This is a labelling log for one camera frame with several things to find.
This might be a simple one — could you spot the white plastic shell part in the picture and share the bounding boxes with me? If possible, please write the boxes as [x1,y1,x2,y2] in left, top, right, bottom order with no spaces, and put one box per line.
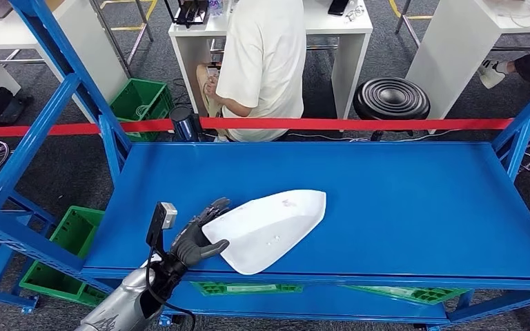
[201,189,327,277]

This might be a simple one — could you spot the blue metal shelf rack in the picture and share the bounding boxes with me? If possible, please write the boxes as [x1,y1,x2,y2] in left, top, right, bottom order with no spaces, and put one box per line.
[0,0,530,331]
[0,164,58,315]

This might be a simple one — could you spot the green plastic crate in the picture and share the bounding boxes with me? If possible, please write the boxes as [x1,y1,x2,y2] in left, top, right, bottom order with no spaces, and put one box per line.
[19,205,108,307]
[109,78,175,143]
[340,285,471,306]
[190,281,304,297]

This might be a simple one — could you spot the red barrier belt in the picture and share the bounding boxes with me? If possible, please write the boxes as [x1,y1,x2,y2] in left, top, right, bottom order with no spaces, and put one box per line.
[0,119,175,139]
[199,117,530,132]

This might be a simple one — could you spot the white desk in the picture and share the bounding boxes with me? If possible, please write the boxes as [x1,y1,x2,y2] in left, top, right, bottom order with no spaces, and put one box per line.
[0,0,130,125]
[405,0,530,121]
[168,0,374,121]

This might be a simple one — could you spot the black desk device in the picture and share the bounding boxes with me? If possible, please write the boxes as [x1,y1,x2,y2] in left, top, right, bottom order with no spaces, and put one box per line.
[163,0,210,29]

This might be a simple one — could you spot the black phone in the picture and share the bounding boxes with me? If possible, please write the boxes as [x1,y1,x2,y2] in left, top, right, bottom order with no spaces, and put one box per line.
[328,0,351,17]

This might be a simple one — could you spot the clear glasses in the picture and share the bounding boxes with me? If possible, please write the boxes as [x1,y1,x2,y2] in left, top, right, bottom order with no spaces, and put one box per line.
[343,5,366,23]

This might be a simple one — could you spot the black bag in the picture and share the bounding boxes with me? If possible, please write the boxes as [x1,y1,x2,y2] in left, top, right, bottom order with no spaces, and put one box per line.
[0,86,35,128]

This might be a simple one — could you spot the dark barrier post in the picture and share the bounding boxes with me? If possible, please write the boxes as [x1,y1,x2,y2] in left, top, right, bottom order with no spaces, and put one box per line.
[170,106,204,143]

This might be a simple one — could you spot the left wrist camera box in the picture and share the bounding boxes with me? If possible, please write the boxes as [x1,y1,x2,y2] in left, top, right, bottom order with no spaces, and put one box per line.
[146,201,179,257]

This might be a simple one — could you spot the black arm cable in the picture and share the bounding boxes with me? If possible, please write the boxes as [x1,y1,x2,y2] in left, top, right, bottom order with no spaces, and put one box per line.
[145,255,197,331]

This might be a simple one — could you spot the grey metal table frame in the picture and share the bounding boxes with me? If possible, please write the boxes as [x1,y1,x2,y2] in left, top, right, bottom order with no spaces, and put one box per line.
[88,0,155,78]
[395,0,424,49]

